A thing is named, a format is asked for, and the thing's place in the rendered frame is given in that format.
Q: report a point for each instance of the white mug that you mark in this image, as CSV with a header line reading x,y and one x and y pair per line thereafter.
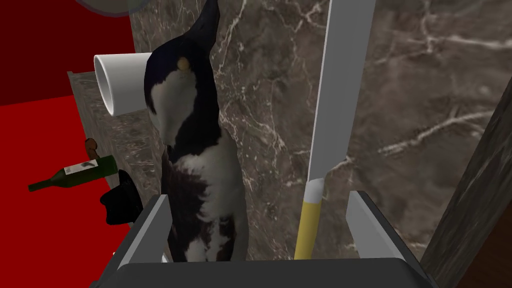
x,y
120,84

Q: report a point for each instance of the small brown figure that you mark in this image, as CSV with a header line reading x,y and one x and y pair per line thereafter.
x,y
91,147

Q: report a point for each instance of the grey round plate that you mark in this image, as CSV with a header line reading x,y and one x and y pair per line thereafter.
x,y
112,6

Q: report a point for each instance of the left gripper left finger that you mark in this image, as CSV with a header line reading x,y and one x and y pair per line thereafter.
x,y
152,232

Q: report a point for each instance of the black and white penguin figure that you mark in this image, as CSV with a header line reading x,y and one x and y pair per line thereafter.
x,y
196,160

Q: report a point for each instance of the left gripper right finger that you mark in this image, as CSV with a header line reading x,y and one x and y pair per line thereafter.
x,y
370,230

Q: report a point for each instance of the green wine bottle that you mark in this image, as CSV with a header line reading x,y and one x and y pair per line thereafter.
x,y
76,172

